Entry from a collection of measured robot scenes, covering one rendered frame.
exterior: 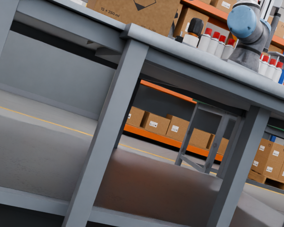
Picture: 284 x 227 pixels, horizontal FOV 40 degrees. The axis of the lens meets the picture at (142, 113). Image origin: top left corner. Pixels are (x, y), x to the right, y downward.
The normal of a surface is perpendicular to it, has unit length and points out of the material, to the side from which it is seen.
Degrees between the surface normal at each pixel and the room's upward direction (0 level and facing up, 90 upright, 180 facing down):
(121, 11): 90
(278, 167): 90
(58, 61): 90
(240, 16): 96
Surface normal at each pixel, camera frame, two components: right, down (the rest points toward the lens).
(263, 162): -0.91, -0.31
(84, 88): 0.26, 0.14
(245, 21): -0.54, -0.05
